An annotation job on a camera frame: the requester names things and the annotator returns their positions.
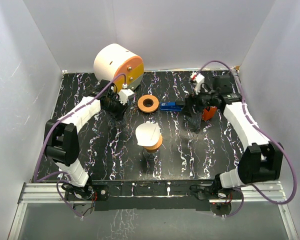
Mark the white paper coffee filter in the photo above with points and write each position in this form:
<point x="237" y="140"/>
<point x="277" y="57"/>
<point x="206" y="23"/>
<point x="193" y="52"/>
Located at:
<point x="147" y="134"/>

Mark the white round drawer cabinet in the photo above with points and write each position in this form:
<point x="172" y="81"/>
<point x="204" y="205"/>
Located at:
<point x="113" y="60"/>

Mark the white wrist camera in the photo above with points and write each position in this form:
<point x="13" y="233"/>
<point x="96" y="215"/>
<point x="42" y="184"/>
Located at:
<point x="125" y="95"/>
<point x="198" y="80"/>

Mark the glass carafe with brown band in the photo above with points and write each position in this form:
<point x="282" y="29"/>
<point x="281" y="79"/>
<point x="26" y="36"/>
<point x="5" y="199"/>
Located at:
<point x="152" y="156"/>

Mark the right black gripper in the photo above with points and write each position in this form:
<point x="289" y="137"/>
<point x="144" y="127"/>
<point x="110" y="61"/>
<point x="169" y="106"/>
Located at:
<point x="190" y="100"/>

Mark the dark glass dripper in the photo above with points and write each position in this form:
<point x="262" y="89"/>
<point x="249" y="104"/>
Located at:
<point x="193" y="122"/>

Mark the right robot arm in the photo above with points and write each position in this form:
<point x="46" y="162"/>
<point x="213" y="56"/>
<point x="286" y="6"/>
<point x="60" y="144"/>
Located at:
<point x="262" y="159"/>

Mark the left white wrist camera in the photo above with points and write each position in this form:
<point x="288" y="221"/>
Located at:
<point x="125" y="95"/>

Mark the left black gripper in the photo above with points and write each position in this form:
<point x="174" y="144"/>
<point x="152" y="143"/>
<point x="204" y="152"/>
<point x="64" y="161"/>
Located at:
<point x="121" y="110"/>

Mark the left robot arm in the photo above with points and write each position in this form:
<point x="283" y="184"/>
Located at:
<point x="62" y="139"/>

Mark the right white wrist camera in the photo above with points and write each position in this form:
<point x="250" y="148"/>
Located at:
<point x="198" y="80"/>

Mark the coffee filter packet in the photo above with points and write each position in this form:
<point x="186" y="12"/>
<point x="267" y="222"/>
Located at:
<point x="208" y="113"/>

